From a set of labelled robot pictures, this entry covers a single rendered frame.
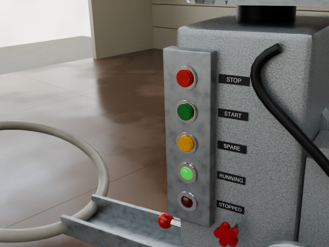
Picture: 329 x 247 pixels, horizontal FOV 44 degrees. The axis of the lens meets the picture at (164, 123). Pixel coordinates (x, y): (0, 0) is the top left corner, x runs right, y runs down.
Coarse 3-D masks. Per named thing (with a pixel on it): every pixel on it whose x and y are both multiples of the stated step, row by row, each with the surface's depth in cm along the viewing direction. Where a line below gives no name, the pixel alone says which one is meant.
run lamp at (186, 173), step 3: (183, 168) 64; (186, 168) 64; (180, 171) 65; (183, 171) 64; (186, 171) 64; (189, 171) 64; (183, 174) 64; (186, 174) 64; (189, 174) 64; (183, 177) 65; (186, 177) 64; (189, 177) 64
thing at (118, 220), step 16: (112, 208) 103; (128, 208) 100; (144, 208) 98; (80, 224) 94; (96, 224) 101; (112, 224) 100; (128, 224) 100; (144, 224) 99; (96, 240) 93; (112, 240) 90; (128, 240) 87; (144, 240) 93; (160, 240) 93; (176, 240) 93
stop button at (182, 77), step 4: (180, 72) 59; (184, 72) 58; (188, 72) 58; (176, 76) 59; (180, 76) 59; (184, 76) 58; (188, 76) 58; (192, 76) 58; (180, 80) 59; (184, 80) 59; (188, 80) 58; (192, 80) 58; (180, 84) 59; (184, 84) 59; (188, 84) 59
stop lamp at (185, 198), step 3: (183, 198) 66; (186, 198) 66; (189, 198) 65; (183, 201) 66; (186, 201) 66; (189, 201) 65; (183, 204) 66; (186, 204) 66; (189, 204) 66; (192, 204) 66; (189, 207) 66
